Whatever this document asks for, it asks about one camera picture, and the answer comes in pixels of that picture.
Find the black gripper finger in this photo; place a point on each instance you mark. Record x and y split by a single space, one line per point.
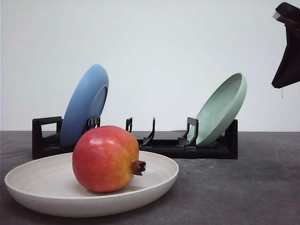
289 71

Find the red pomegranate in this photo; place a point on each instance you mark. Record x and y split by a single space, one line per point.
106 158

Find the white plate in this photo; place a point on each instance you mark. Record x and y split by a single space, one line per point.
49 185

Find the light green plate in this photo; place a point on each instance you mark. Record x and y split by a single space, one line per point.
224 102

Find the blue plate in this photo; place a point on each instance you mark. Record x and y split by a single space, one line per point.
87 102

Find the black plate rack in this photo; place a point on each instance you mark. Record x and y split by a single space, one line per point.
46 134

